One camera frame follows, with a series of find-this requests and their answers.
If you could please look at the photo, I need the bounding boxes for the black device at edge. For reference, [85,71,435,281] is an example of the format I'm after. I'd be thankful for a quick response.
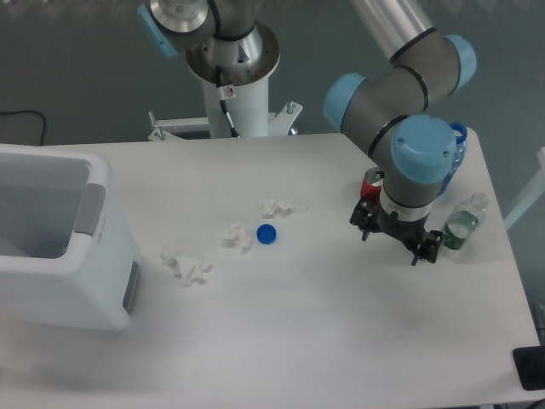
[512,346,544,391]

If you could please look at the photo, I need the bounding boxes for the white trash can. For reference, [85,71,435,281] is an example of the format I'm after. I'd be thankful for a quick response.
[1,144,143,330]

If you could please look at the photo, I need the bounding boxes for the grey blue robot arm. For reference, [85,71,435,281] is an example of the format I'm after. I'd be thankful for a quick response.
[137,1,477,262]

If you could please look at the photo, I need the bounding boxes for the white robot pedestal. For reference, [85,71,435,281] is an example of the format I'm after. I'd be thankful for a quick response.
[149,21,303,141]

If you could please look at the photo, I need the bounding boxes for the blue bottle cap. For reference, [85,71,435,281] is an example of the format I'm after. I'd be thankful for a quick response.
[256,223,278,245]

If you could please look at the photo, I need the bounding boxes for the crumpled white tissue middle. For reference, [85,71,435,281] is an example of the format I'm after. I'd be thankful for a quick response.
[223,223,252,253]

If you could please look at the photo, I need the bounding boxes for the crumpled white tissue lower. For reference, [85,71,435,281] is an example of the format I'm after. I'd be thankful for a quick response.
[159,251,213,287]

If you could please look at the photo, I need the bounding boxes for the crumpled white tissue upper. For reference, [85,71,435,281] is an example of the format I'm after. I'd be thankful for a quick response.
[259,198,308,219]

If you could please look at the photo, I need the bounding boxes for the white frame at right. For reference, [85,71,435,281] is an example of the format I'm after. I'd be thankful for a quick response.
[503,147,544,231]

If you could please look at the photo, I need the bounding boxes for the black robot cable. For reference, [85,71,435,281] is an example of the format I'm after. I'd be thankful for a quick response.
[206,0,243,140]

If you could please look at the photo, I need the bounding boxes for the blue plastic bottle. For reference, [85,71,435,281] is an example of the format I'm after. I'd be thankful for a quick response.
[438,122,468,197]

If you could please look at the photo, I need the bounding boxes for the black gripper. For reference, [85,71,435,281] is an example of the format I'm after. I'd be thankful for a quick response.
[349,199,444,265]

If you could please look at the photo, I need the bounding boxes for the black floor cable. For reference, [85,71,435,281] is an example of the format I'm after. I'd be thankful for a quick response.
[0,109,47,145]

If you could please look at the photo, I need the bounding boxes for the crumpled white tissue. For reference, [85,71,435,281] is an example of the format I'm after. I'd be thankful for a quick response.
[259,198,308,219]
[223,223,252,253]
[159,251,213,287]

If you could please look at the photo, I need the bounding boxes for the clear green label bottle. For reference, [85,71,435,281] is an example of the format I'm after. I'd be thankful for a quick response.
[442,192,489,251]

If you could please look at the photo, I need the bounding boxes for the crushed red soda can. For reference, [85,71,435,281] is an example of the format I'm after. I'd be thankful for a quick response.
[360,166,384,204]

